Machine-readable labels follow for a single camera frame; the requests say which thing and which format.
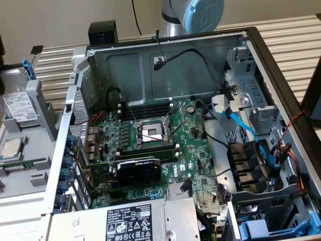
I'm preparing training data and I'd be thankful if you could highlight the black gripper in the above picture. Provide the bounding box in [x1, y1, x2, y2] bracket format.
[0, 34, 6, 95]

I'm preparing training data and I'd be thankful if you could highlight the silver hard disk blue carrier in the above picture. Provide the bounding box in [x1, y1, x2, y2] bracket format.
[0, 58, 42, 128]

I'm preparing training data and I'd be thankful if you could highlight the blue SATA wire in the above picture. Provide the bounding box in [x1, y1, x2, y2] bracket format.
[222, 107, 281, 180]

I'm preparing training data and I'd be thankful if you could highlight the grey parts rack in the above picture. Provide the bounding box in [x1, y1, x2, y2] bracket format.
[0, 78, 66, 200]

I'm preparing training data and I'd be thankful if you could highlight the silver CPU chip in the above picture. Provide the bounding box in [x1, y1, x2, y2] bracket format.
[0, 137, 29, 161]

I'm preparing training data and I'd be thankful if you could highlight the green RAM stick with label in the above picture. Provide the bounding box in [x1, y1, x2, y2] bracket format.
[0, 157, 50, 174]

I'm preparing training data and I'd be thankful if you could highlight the open PC case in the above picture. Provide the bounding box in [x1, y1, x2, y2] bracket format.
[41, 26, 321, 241]

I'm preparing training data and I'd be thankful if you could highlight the black box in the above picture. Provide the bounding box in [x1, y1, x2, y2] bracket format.
[88, 20, 119, 47]

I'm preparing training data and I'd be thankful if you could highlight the metal locking lever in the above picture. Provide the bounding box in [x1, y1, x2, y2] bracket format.
[119, 93, 138, 125]
[168, 119, 189, 140]

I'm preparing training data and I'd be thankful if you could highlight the black RAM slot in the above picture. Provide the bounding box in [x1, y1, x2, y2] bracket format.
[124, 106, 173, 112]
[125, 102, 173, 109]
[122, 109, 172, 116]

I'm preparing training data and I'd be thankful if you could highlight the CPU socket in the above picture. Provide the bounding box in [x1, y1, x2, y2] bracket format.
[134, 117, 175, 149]

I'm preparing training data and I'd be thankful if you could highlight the silver power supply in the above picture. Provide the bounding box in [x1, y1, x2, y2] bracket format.
[49, 197, 201, 241]

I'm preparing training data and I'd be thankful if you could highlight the black graphics card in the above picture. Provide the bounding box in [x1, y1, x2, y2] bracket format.
[84, 158, 163, 186]

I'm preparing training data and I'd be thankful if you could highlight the metal socket cover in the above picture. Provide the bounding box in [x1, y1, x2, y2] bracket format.
[162, 100, 187, 126]

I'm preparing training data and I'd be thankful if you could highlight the green motherboard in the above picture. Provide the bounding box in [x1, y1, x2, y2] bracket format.
[85, 97, 228, 209]

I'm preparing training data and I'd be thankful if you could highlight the silver heat sink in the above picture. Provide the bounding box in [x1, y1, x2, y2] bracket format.
[167, 183, 194, 200]

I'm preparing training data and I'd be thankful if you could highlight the black fan shroud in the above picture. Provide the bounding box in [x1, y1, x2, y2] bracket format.
[227, 140, 273, 194]

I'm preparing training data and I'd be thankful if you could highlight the silver drive cage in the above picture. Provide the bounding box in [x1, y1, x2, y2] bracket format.
[224, 46, 286, 138]

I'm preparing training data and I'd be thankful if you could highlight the dark brown panel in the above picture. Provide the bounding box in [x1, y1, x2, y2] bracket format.
[300, 55, 321, 121]

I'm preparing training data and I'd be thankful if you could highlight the black cable loop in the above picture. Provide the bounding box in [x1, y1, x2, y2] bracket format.
[106, 86, 126, 107]

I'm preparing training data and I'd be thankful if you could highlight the thin black cable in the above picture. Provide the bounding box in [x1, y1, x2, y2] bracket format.
[131, 0, 142, 35]

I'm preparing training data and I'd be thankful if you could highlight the black cable with plug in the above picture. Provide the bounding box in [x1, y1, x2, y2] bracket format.
[153, 48, 238, 101]

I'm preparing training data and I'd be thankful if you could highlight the black wire angled plug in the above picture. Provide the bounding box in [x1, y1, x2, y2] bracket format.
[182, 178, 193, 198]

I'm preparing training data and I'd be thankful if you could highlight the thin looped black wire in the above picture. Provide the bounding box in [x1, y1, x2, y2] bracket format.
[201, 156, 214, 179]

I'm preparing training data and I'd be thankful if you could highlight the braided power cable bundle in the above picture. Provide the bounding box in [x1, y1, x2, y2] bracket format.
[196, 207, 228, 241]

